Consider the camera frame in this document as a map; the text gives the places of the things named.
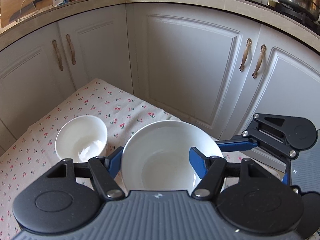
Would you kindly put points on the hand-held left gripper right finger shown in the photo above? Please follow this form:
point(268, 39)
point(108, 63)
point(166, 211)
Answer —
point(197, 160)

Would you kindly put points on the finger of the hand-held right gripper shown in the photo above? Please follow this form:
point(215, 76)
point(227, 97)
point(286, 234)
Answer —
point(285, 178)
point(237, 145)

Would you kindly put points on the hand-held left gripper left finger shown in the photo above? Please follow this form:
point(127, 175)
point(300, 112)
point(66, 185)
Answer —
point(115, 158)

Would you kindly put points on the white bowl pink floral print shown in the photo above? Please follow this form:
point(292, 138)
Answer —
point(162, 155)

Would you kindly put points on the white bowl faint pink print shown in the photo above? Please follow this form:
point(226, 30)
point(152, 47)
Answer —
point(80, 135)

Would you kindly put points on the white cabinet door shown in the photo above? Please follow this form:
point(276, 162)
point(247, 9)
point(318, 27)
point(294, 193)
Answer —
point(187, 67)
point(100, 50)
point(30, 80)
point(290, 87)

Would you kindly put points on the cherry print tablecloth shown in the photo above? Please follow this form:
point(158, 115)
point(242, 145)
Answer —
point(37, 155)

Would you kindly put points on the white and blue bag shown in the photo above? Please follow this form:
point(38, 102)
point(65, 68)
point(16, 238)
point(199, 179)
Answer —
point(58, 0)

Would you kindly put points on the black kitchen knife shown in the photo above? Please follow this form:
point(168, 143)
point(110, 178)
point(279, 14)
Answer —
point(30, 7)

